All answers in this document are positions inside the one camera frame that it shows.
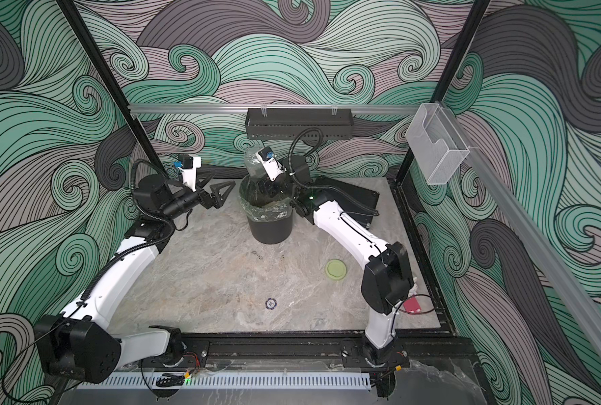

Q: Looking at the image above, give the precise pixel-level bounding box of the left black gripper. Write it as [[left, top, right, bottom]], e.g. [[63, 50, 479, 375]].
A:
[[161, 170, 233, 224]]

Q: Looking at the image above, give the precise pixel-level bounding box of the clear oatmeal jar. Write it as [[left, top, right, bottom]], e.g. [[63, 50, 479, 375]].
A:
[[244, 146, 268, 178]]

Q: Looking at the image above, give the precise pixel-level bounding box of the light green jar lid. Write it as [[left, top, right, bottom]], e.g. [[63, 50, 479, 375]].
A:
[[325, 259, 348, 281]]

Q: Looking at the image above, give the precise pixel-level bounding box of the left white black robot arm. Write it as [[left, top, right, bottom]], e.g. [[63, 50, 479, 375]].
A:
[[34, 155, 236, 383]]

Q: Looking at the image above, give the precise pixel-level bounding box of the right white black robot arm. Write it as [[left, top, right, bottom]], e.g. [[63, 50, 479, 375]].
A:
[[245, 147, 416, 368]]

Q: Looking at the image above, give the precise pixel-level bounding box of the clear green bin liner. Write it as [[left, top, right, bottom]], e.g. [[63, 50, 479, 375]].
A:
[[239, 175, 292, 224]]

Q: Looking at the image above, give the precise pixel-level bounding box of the black trash bin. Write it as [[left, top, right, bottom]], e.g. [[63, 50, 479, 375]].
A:
[[247, 208, 294, 245]]

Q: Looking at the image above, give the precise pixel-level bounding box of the black flat tray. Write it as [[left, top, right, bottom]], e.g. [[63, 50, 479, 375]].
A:
[[314, 177, 380, 230]]

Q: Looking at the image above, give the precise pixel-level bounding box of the pink white small object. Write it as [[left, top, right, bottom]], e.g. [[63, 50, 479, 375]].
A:
[[403, 296, 422, 315]]

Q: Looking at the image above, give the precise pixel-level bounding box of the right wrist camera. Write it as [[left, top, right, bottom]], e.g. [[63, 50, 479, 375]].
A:
[[256, 147, 285, 182]]

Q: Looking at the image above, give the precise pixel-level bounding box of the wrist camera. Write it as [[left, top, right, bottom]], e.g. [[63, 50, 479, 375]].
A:
[[256, 147, 285, 182], [174, 154, 202, 192]]

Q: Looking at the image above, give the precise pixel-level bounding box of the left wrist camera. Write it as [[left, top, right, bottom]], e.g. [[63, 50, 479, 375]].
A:
[[174, 154, 202, 192]]

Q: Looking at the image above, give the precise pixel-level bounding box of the black wall shelf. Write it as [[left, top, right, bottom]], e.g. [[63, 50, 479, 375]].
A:
[[245, 109, 354, 141]]

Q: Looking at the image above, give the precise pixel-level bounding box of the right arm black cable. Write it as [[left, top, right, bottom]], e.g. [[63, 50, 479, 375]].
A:
[[287, 126, 381, 216]]

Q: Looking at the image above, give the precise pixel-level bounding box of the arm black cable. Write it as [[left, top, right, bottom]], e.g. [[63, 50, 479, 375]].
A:
[[287, 126, 381, 216], [1, 159, 190, 403]]

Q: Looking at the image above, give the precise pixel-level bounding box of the aluminium back wall rail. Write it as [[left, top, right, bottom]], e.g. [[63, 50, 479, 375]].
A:
[[128, 103, 419, 116]]

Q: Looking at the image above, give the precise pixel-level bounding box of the aluminium wall rail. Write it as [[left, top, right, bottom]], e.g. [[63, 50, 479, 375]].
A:
[[449, 101, 601, 357], [128, 103, 419, 116]]

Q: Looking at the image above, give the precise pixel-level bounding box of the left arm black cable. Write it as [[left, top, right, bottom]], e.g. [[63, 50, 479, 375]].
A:
[[1, 159, 190, 403]]

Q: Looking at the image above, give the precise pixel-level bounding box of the clear mesh wall holder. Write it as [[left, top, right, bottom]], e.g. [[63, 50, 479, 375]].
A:
[[406, 103, 469, 186]]

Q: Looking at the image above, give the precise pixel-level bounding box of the white slotted cable duct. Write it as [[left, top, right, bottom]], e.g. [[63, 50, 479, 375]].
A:
[[79, 371, 372, 391]]

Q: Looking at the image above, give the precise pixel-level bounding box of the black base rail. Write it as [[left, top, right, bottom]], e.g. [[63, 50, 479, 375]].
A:
[[127, 331, 479, 368]]

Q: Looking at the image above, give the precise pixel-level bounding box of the aluminium right wall rail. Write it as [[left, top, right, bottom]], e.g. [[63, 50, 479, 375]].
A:
[[449, 101, 601, 357]]

